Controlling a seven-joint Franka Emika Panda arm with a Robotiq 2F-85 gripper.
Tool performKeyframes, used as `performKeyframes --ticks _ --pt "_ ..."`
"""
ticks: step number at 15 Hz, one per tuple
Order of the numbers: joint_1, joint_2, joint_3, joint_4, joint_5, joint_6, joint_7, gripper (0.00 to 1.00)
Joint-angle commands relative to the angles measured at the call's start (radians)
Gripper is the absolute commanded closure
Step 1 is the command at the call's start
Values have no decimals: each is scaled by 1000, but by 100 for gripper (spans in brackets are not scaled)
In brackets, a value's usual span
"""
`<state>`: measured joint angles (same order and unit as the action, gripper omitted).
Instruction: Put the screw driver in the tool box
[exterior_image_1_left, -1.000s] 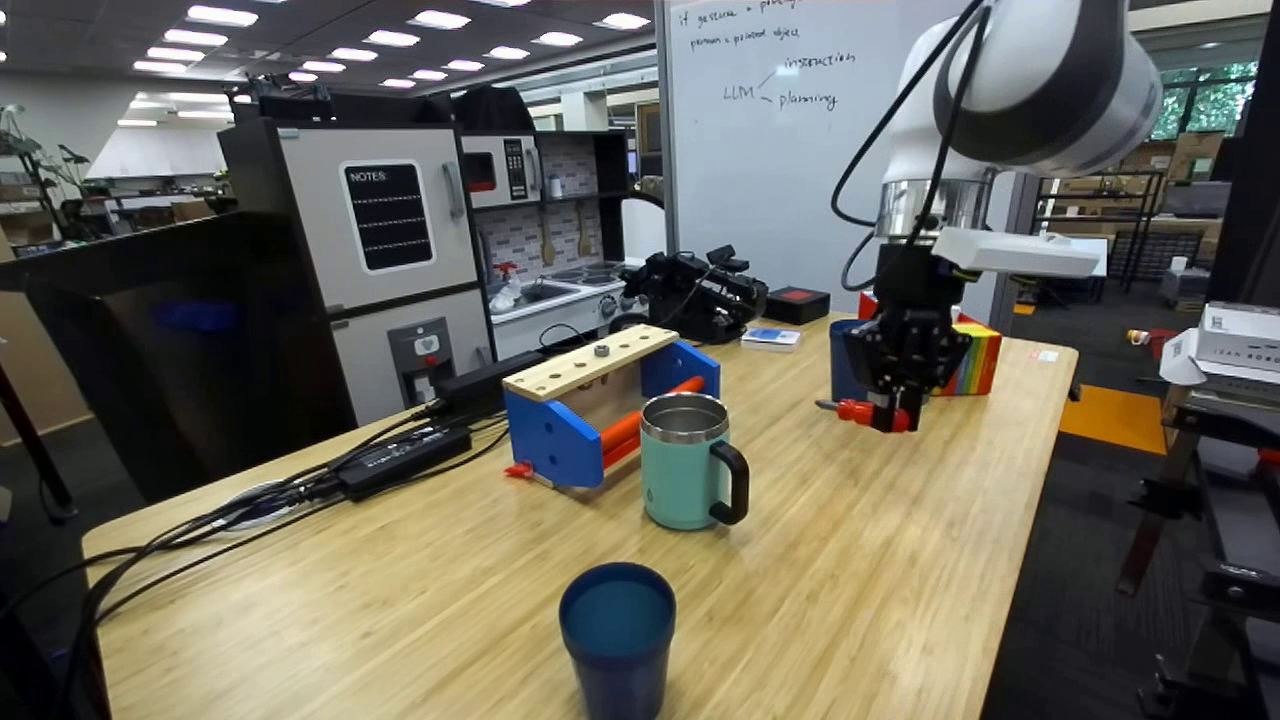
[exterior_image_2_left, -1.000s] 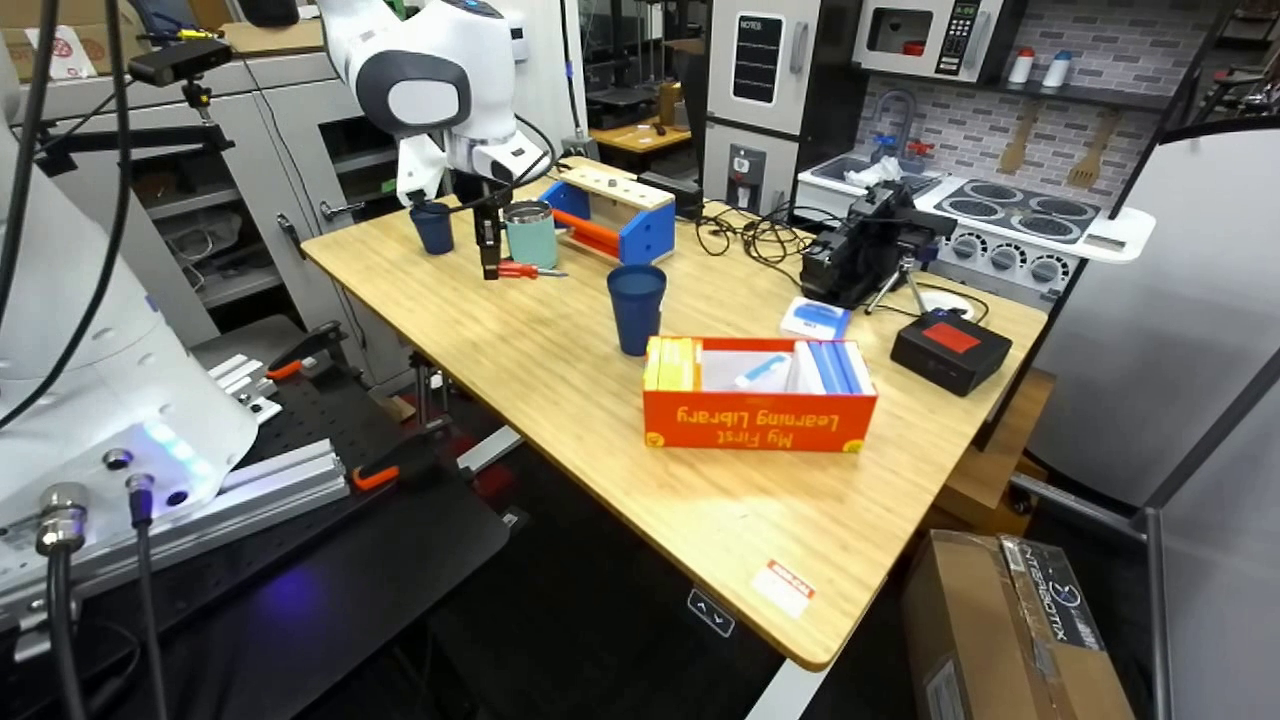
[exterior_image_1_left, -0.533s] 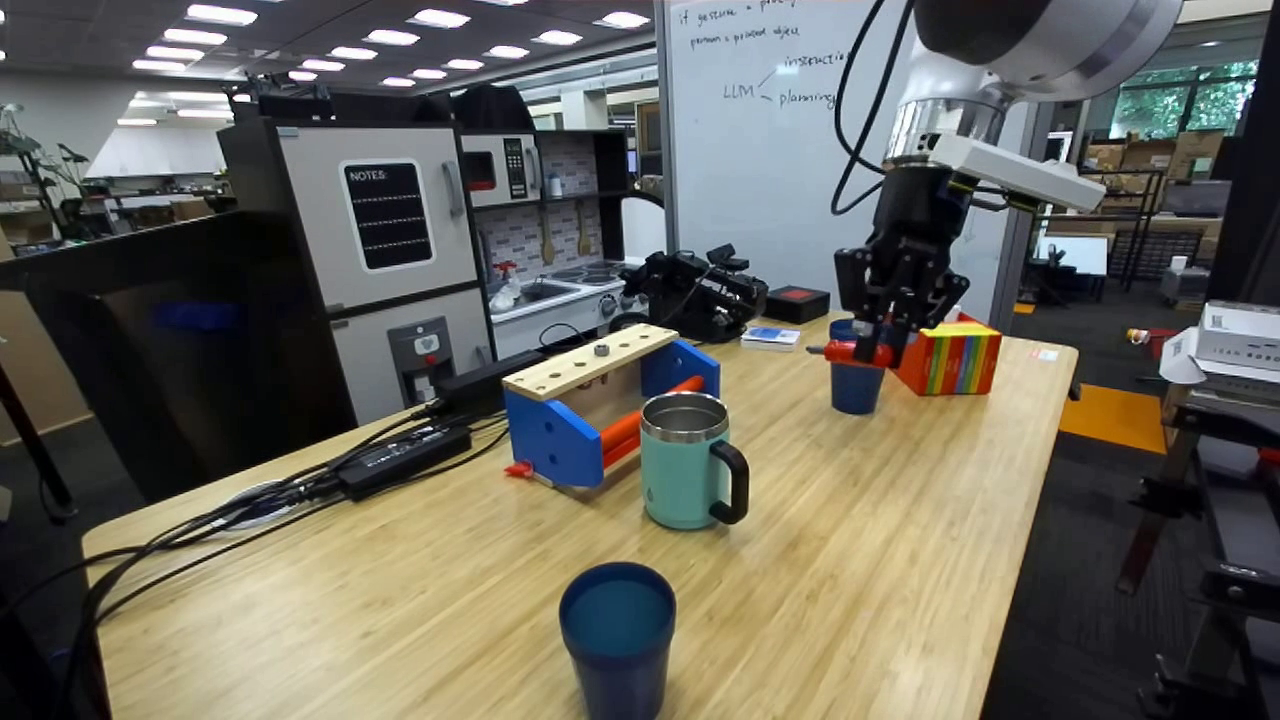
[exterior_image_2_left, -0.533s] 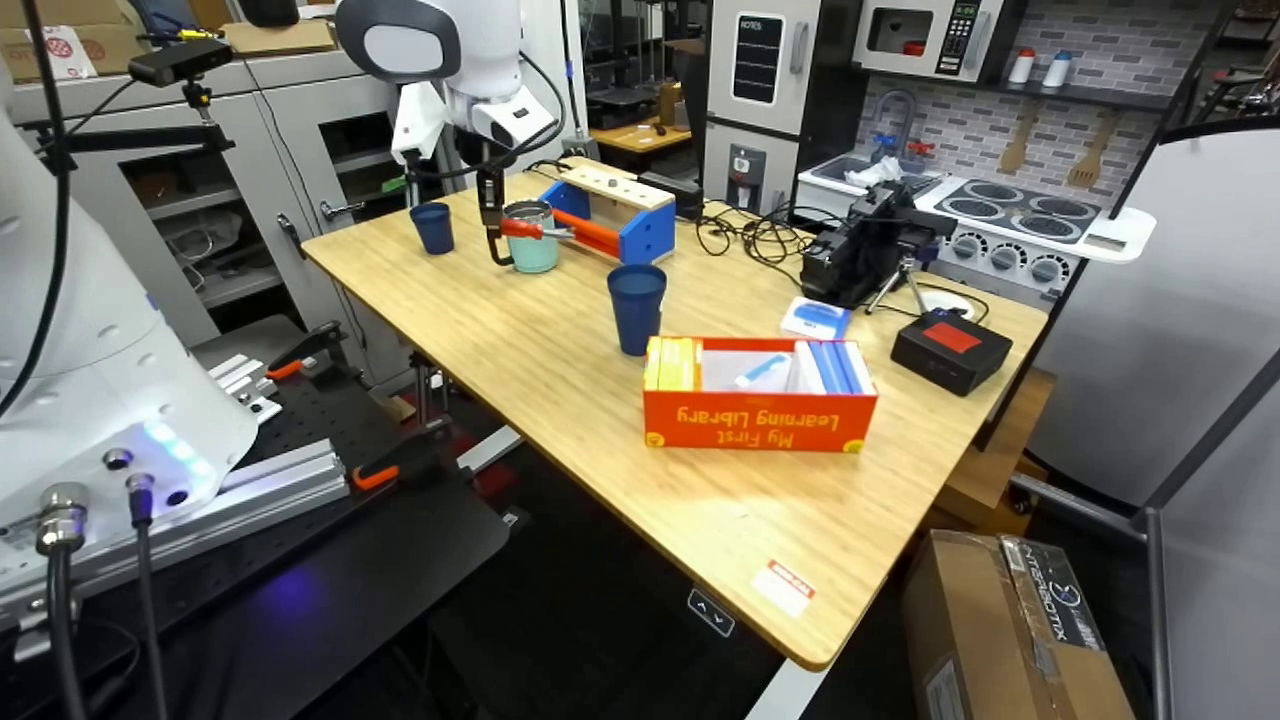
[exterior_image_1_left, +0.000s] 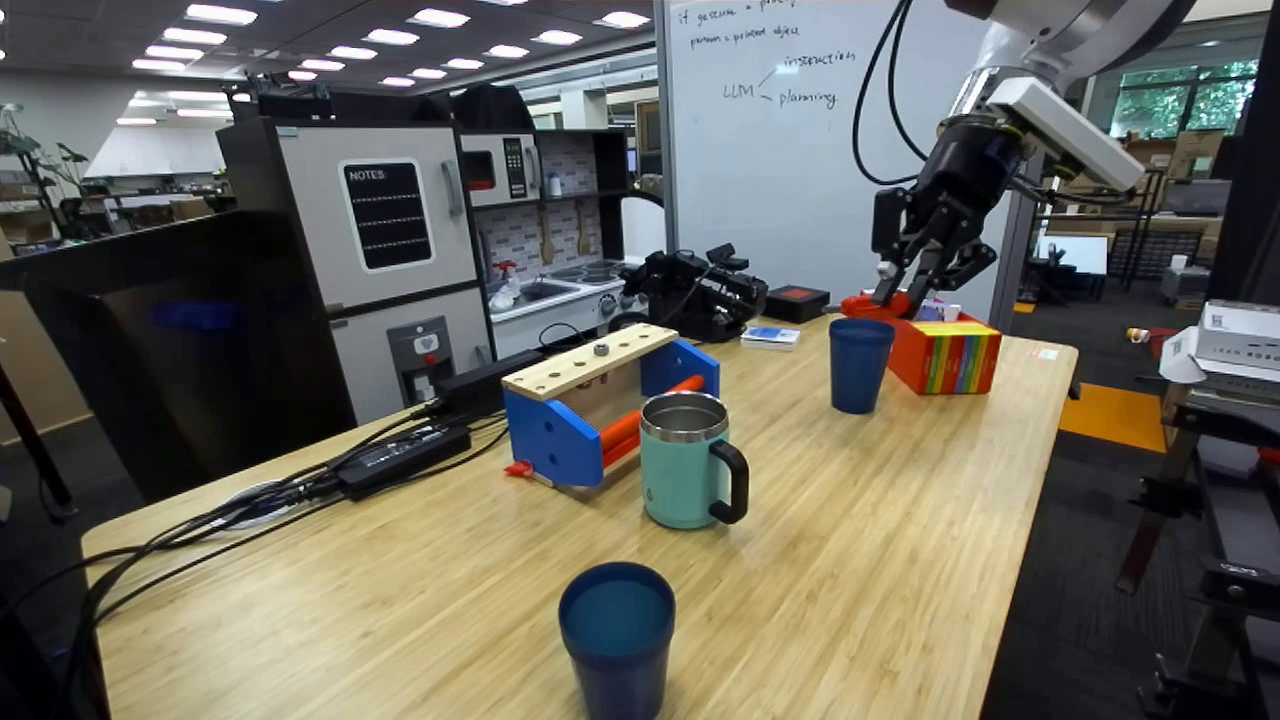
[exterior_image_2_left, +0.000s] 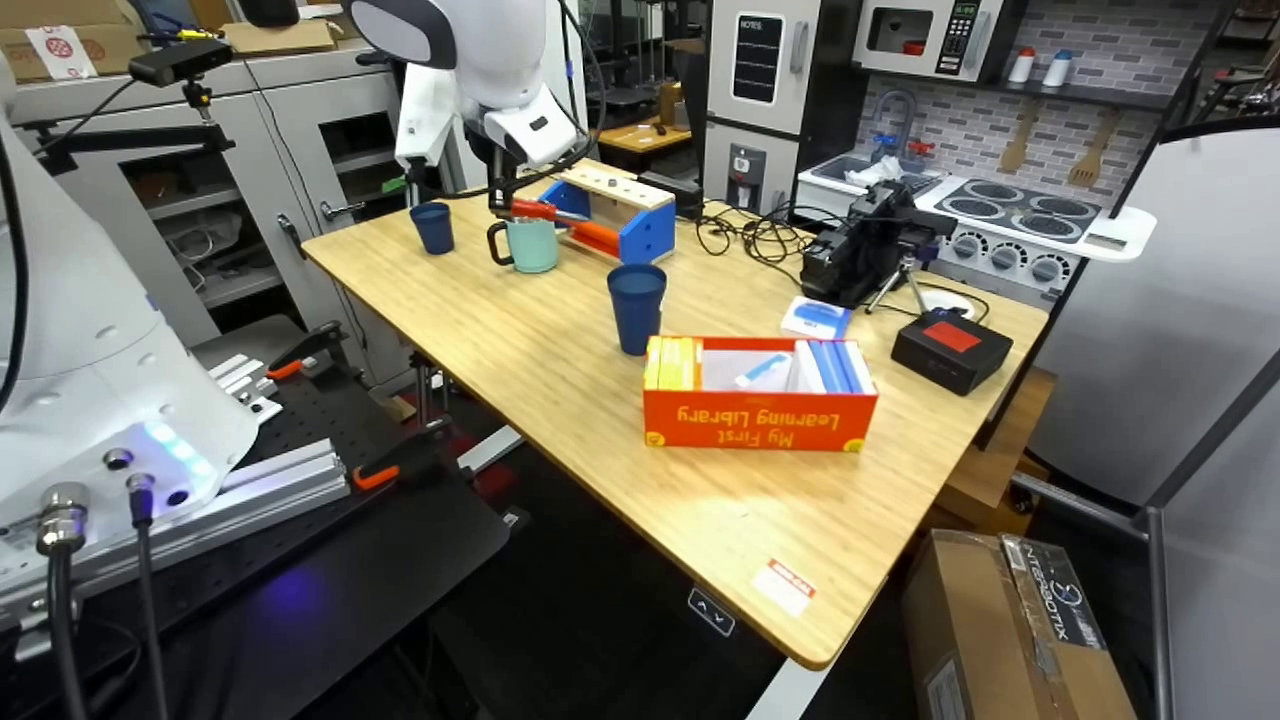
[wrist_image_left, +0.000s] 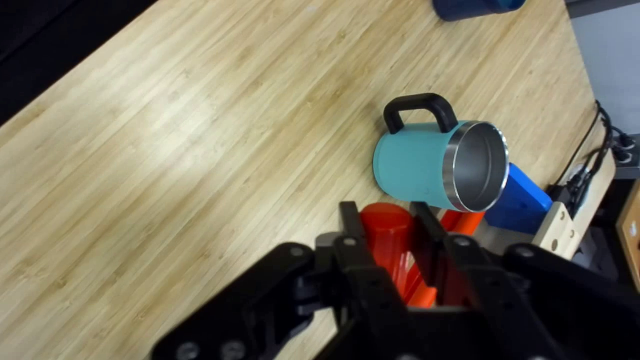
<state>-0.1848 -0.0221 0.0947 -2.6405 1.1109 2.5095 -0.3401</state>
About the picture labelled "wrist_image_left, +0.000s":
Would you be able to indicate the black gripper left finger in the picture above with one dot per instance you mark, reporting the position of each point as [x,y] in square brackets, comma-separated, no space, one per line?
[352,266]

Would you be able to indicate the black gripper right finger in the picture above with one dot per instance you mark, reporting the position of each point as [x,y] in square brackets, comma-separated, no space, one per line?
[461,266]

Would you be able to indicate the blue wooden toy tool box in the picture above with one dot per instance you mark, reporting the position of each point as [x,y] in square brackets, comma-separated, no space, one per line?
[521,200]

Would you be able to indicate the teal steel mug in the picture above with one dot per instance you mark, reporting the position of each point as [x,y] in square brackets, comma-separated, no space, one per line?
[412,167]

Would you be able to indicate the dark blue plastic cup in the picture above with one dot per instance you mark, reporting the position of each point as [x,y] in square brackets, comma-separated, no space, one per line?
[466,9]

